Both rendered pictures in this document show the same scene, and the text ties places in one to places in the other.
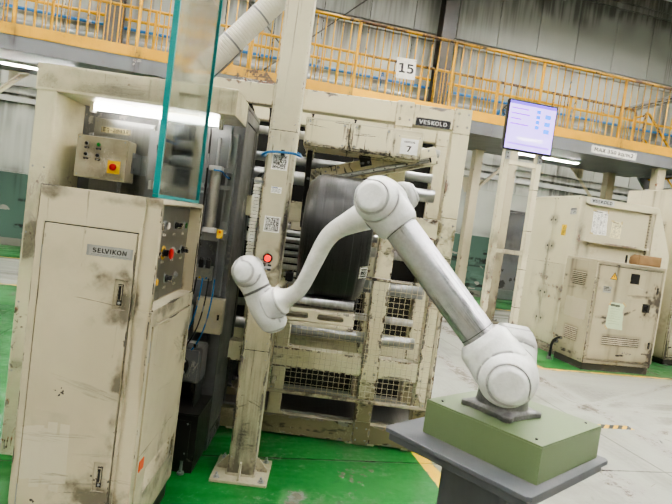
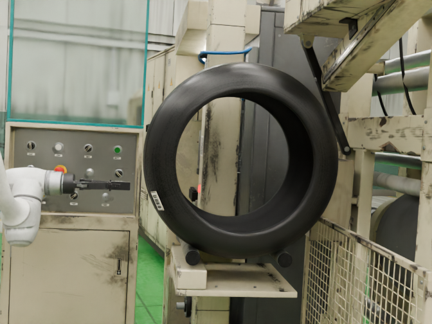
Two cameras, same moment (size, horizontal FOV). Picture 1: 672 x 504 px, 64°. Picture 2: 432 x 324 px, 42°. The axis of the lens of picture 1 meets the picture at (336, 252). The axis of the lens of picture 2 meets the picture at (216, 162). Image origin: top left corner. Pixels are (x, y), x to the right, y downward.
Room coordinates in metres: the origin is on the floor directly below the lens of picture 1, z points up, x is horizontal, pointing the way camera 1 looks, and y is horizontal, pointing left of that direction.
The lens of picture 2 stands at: (2.34, -1.74, 1.28)
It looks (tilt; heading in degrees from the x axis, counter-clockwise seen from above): 3 degrees down; 83
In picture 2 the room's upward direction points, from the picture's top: 3 degrees clockwise
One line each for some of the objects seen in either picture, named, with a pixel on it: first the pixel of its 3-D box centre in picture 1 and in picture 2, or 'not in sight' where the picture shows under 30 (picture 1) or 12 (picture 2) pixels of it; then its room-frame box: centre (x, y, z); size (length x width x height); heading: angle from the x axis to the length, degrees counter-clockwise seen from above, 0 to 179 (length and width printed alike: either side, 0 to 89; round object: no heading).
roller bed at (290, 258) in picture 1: (283, 255); (323, 197); (2.99, 0.28, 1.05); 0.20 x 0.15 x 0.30; 91
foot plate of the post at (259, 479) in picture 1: (242, 467); not in sight; (2.59, 0.31, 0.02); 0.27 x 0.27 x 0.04; 1
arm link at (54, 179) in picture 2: not in sight; (55, 182); (2.00, 0.30, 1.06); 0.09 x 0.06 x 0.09; 91
